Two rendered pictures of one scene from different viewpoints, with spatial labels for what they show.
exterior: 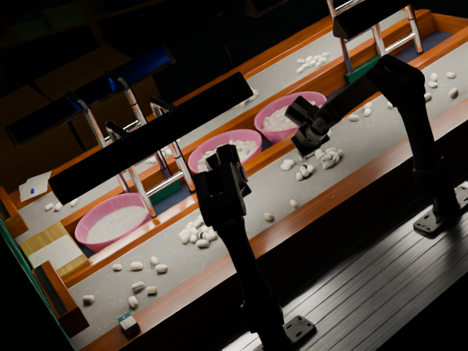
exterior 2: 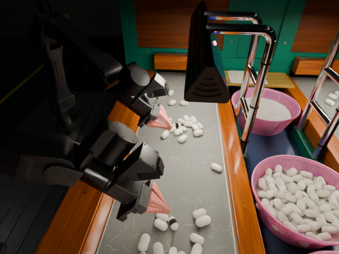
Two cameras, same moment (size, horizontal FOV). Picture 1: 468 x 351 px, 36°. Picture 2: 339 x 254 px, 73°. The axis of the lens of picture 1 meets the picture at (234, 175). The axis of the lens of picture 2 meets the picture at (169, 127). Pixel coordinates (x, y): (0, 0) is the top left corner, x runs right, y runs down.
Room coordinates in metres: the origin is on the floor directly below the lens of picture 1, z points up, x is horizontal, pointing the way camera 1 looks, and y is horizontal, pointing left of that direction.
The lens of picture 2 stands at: (2.03, -0.48, 1.25)
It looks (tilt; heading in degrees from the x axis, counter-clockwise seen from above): 37 degrees down; 114
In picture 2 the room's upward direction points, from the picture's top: straight up
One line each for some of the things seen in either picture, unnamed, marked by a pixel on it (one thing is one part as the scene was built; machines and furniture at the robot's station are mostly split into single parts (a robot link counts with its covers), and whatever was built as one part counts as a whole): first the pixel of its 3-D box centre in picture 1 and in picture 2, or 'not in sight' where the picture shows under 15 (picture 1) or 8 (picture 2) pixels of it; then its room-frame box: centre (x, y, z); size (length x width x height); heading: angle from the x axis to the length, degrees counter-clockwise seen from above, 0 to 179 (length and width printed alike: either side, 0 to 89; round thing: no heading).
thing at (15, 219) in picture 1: (7, 211); (327, 66); (2.29, 0.78, 0.83); 0.30 x 0.06 x 0.07; 18
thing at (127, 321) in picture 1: (128, 323); not in sight; (1.49, 0.39, 0.77); 0.06 x 0.04 x 0.02; 18
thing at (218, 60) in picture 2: (152, 134); (203, 34); (1.85, 0.16, 1.08); 0.62 x 0.08 x 0.07; 108
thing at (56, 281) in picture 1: (58, 297); (184, 61); (1.65, 0.56, 0.83); 0.30 x 0.06 x 0.07; 18
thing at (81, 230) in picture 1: (118, 228); (262, 112); (2.06, 0.41, 0.72); 0.27 x 0.27 x 0.10
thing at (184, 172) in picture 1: (167, 176); (223, 92); (1.92, 0.19, 0.90); 0.20 x 0.19 x 0.45; 108
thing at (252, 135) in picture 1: (229, 161); (299, 202); (2.20, 0.00, 0.72); 0.27 x 0.27 x 0.10
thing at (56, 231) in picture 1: (52, 253); (254, 78); (1.99, 0.62, 0.77); 0.33 x 0.15 x 0.01; 18
